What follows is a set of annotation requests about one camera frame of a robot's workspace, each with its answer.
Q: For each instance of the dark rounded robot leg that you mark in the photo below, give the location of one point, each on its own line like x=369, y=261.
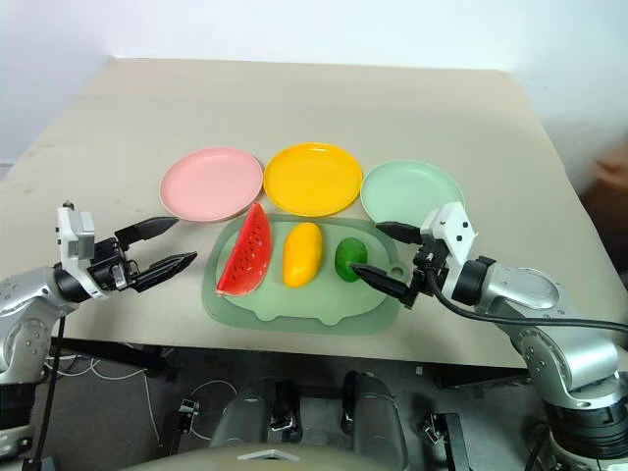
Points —
x=375, y=417
x=255, y=412

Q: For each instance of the green silicone mat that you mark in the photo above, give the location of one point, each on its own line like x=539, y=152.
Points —
x=314, y=306

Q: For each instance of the yellow mango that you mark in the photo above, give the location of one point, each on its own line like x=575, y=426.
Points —
x=301, y=255

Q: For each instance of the blurred brown box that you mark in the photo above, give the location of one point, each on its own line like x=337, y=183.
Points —
x=608, y=186

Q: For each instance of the pink plate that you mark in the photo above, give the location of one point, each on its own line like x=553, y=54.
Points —
x=211, y=184

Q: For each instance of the grey robot torso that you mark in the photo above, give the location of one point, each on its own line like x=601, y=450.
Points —
x=255, y=461

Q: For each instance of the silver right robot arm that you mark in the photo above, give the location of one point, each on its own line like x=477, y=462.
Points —
x=530, y=289

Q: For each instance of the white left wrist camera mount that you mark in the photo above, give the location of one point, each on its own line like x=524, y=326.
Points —
x=73, y=235

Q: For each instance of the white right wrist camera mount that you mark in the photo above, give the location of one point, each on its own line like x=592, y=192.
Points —
x=456, y=225

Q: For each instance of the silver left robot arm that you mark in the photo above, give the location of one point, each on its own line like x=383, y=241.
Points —
x=24, y=299

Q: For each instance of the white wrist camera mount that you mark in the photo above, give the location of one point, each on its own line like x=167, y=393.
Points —
x=73, y=235
x=456, y=225

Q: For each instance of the toy green pepper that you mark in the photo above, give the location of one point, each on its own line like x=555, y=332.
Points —
x=349, y=252

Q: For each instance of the pale green plate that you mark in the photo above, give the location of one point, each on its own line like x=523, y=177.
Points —
x=407, y=189

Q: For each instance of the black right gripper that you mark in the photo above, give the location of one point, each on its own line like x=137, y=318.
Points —
x=432, y=267

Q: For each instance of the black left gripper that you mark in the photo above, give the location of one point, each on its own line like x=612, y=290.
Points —
x=110, y=265

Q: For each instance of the yellow plate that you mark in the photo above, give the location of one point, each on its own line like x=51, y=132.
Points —
x=313, y=179

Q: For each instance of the red watermelon slice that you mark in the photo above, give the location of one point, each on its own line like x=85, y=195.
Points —
x=247, y=255

